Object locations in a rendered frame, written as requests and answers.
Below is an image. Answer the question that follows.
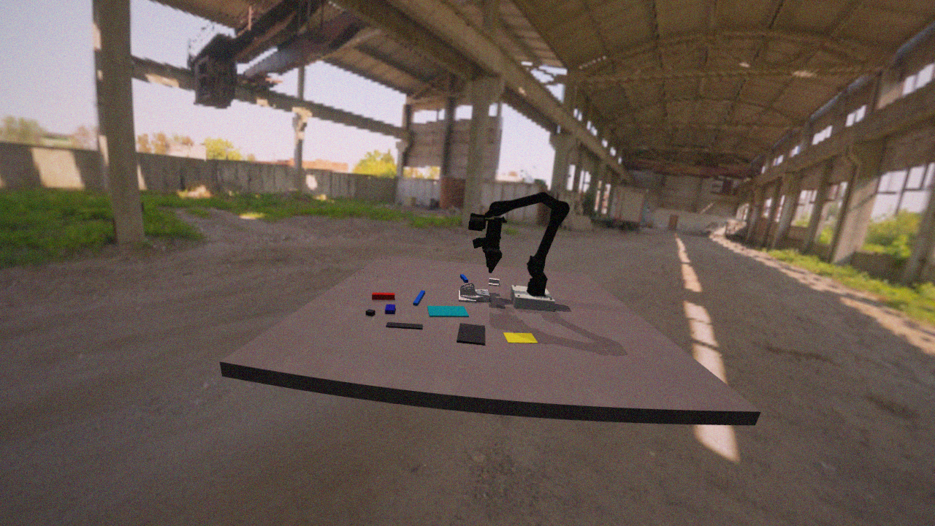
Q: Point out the teal flat rectangular plate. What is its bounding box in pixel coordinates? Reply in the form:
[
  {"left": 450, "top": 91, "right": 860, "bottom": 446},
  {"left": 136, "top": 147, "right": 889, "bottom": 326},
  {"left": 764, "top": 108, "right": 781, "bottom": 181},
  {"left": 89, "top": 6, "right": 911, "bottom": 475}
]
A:
[{"left": 427, "top": 306, "right": 469, "bottom": 317}]

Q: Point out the dark grey flat bar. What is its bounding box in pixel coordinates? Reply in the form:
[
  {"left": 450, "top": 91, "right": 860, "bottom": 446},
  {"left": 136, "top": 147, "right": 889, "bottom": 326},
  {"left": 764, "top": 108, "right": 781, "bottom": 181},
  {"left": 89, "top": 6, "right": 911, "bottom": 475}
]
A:
[{"left": 386, "top": 322, "right": 423, "bottom": 329}]

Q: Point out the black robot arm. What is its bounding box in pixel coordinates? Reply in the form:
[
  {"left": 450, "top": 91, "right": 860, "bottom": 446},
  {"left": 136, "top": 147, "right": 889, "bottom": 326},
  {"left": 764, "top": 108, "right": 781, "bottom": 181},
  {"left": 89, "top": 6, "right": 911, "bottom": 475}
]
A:
[{"left": 468, "top": 192, "right": 570, "bottom": 297}]

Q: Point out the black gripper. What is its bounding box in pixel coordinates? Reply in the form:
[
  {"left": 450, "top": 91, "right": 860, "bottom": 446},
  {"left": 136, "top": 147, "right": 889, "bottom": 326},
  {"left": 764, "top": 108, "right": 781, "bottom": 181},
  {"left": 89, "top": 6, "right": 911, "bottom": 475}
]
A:
[{"left": 482, "top": 232, "right": 502, "bottom": 273}]

